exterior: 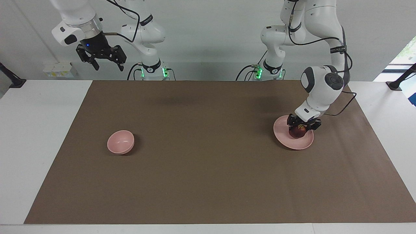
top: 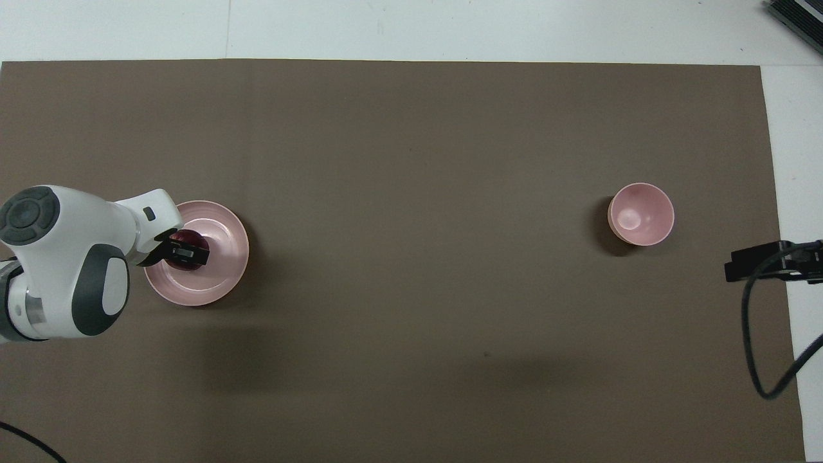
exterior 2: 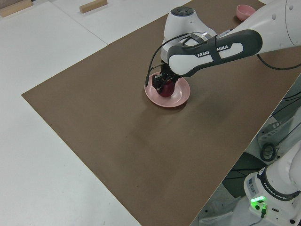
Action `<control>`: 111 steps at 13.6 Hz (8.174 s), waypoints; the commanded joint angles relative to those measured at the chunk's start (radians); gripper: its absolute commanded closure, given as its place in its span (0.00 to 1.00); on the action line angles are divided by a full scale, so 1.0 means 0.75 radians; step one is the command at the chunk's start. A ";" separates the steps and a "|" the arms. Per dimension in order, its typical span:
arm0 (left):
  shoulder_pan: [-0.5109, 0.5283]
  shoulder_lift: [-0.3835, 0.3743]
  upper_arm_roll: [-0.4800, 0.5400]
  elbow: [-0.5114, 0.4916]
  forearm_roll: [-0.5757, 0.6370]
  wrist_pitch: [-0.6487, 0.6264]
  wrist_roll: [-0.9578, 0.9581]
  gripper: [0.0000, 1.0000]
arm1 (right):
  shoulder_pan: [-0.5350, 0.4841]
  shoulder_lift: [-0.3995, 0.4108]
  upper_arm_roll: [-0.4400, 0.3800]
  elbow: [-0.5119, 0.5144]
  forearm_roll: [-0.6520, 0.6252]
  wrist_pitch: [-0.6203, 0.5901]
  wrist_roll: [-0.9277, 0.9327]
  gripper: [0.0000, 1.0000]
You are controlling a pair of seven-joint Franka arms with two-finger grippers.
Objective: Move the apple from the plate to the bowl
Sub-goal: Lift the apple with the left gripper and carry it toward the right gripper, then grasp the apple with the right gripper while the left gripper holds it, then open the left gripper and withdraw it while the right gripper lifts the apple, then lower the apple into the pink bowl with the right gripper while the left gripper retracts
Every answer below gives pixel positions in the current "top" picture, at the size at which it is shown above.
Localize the brown table mat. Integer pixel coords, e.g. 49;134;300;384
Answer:
0;59;806;463

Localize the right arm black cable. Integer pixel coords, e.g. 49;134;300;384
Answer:
741;241;823;399

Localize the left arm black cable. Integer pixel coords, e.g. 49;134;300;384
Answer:
0;421;67;463

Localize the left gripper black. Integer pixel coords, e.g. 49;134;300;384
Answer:
137;229;210;268

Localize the dark grey ribbed device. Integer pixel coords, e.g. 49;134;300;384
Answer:
764;0;823;55

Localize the dark red apple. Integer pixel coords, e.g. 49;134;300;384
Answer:
168;230;210;271

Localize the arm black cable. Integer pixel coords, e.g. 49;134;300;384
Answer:
0;421;67;463
741;241;823;399

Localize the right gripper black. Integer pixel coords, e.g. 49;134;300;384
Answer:
725;240;823;284

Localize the pink bowl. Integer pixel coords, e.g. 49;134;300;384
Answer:
608;182;676;247

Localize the pink plate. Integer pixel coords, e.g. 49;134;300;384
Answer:
144;200;250;307

